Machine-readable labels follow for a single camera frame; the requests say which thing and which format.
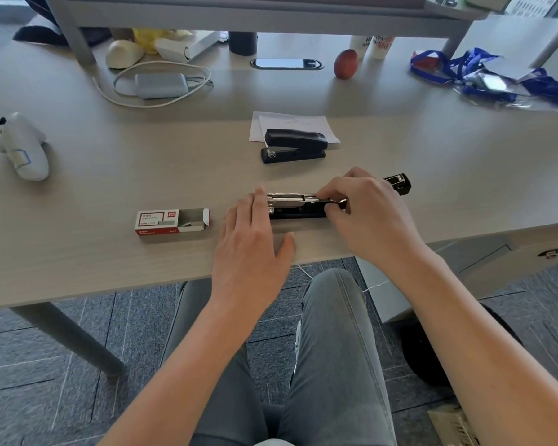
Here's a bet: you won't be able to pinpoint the person's right hand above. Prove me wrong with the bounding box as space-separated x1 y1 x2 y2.
316 166 436 275

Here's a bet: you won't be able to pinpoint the person's left hand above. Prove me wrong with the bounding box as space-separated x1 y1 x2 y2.
211 183 297 316

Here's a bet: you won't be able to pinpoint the black stapler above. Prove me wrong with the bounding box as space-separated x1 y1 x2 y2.
260 129 329 165
265 173 412 222

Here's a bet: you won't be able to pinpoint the person's right forearm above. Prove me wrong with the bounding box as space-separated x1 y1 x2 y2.
372 253 558 446

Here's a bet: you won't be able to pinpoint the person's left forearm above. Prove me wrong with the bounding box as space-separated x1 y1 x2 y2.
100 299 285 446

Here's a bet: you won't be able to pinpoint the red white staple box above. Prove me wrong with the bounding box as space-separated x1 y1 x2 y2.
135 208 211 236

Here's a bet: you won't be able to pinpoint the closed black stapler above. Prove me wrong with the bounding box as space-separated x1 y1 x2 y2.
260 129 329 165

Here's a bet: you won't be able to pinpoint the white paper sheets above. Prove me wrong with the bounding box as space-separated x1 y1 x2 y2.
250 111 341 145

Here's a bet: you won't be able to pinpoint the person's right leg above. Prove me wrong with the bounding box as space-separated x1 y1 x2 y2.
279 268 398 446

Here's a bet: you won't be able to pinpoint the person's leg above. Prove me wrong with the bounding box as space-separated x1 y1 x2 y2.
160 279 270 446
279 268 398 446

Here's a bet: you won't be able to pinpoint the red-brown egg-shaped ball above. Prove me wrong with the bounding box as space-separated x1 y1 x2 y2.
333 49 359 80

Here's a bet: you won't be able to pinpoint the person's left leg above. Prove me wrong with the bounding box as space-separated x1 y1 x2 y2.
160 279 270 446

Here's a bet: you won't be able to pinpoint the grey power adapter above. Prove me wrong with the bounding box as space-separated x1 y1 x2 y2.
134 72 189 100

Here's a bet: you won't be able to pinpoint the grey drawer cabinet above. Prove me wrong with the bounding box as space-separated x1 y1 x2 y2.
356 222 558 326

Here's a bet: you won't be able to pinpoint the black round stool base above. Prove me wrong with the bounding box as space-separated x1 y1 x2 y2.
399 302 525 391

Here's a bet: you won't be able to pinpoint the black cylindrical cup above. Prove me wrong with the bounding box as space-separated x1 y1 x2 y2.
228 31 259 57

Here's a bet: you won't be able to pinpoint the orange print paper cup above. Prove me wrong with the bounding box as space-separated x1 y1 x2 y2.
369 36 396 61

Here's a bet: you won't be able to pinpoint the white rectangular box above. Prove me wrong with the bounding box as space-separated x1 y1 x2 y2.
155 31 222 64

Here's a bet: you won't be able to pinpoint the grey desk leg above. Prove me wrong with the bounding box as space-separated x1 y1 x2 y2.
8 302 127 379

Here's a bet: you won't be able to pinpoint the clear plastic bag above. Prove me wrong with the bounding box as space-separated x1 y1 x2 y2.
452 68 542 108

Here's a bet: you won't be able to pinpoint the grey monitor riser shelf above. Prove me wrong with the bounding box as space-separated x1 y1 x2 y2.
43 0 492 67

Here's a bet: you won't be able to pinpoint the beige computer mouse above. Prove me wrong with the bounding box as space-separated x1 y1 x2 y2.
105 40 146 70

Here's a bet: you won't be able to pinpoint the yellow plush toy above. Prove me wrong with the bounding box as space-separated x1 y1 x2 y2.
132 28 194 55

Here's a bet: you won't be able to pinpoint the beige cardboard box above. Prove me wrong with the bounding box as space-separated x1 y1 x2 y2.
427 403 481 446

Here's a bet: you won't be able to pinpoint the green white box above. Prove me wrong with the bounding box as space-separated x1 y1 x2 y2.
464 0 517 14

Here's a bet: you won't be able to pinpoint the thin white cable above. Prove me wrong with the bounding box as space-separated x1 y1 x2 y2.
292 264 389 294

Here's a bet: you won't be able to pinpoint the black desk cable grommet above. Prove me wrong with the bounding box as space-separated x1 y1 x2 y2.
250 58 325 71

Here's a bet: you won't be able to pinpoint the white charger cable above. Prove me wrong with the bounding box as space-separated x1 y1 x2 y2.
92 60 214 109

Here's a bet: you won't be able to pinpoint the blue lanyard with card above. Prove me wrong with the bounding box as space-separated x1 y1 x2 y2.
410 47 517 89

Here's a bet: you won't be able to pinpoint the dark blue cloth strap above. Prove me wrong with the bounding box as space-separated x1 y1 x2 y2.
521 68 558 113

